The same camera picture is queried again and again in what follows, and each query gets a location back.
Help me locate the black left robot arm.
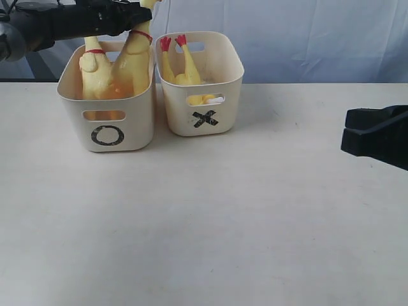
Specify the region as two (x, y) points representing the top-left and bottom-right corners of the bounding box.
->
(1, 1), (152, 61)

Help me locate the cream bin marked cross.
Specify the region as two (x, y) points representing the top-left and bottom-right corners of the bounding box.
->
(156, 31), (244, 136)

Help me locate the cream bin marked circle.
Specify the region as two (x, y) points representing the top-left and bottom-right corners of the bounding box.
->
(57, 45), (156, 152)

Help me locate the chicken head with white squeaker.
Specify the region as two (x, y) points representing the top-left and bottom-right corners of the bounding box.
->
(186, 94), (224, 106)

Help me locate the headless yellow rubber chicken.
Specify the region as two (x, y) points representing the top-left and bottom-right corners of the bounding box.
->
(159, 34), (201, 86)

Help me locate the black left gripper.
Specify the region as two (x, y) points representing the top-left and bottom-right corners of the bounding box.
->
(76, 1), (152, 37)

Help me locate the blue backdrop curtain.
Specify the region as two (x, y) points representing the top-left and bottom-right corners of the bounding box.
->
(0, 0), (408, 84)

